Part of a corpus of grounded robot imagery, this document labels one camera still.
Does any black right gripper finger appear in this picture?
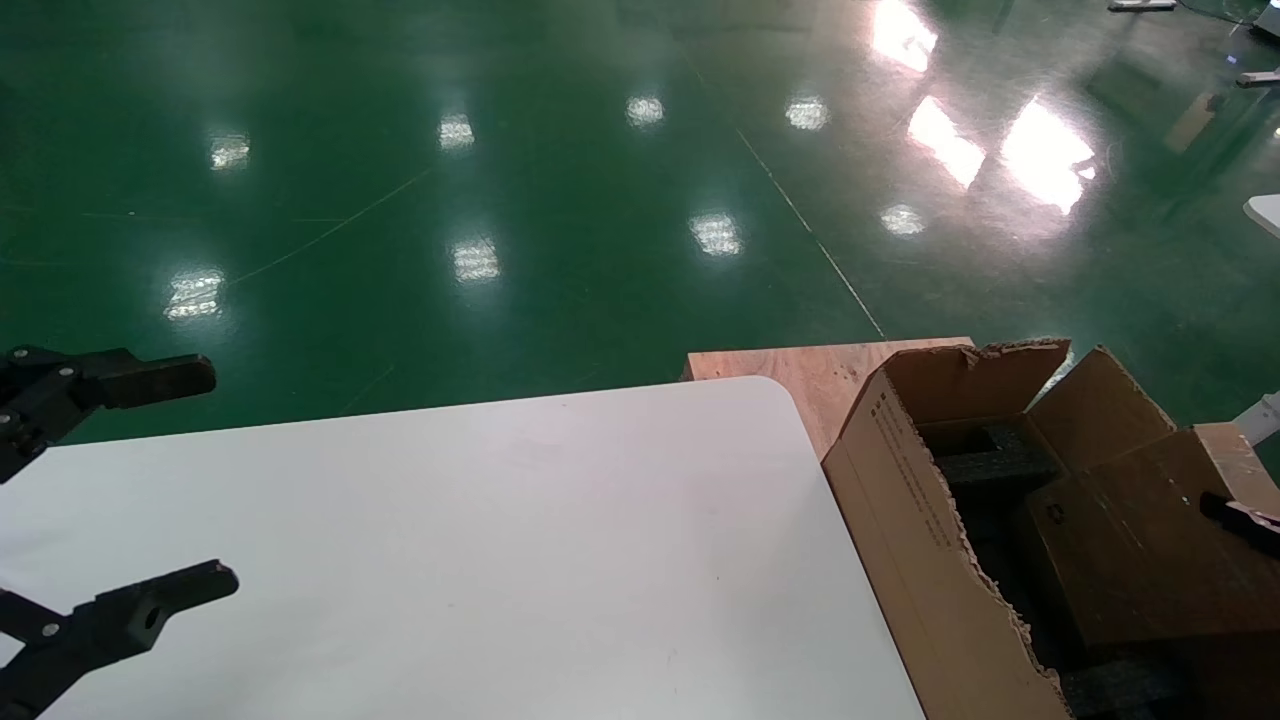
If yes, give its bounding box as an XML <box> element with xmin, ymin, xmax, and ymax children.
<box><xmin>1199</xmin><ymin>491</ymin><xmax>1280</xmax><ymax>558</ymax></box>

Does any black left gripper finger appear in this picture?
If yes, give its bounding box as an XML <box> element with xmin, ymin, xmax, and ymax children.
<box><xmin>0</xmin><ymin>560</ymin><xmax>241</xmax><ymax>720</ymax></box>
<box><xmin>0</xmin><ymin>346</ymin><xmax>218</xmax><ymax>485</ymax></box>

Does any small taped cardboard box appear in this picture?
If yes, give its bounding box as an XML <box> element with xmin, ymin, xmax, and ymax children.
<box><xmin>1015</xmin><ymin>425</ymin><xmax>1280</xmax><ymax>656</ymax></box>

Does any big torn cardboard box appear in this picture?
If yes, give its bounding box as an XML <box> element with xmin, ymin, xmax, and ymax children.
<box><xmin>821</xmin><ymin>338</ymin><xmax>1280</xmax><ymax>720</ymax></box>

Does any white slanted stand leg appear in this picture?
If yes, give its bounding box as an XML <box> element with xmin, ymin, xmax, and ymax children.
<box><xmin>1233</xmin><ymin>391</ymin><xmax>1280</xmax><ymax>448</ymax></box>

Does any black foam block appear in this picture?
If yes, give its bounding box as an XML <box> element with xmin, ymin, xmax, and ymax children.
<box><xmin>1058</xmin><ymin>655</ymin><xmax>1193</xmax><ymax>720</ymax></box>
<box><xmin>918</xmin><ymin>420</ymin><xmax>1063</xmax><ymax>493</ymax></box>

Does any brown wooden board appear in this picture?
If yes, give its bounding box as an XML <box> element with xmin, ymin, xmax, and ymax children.
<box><xmin>684</xmin><ymin>337</ymin><xmax>977</xmax><ymax>460</ymax></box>

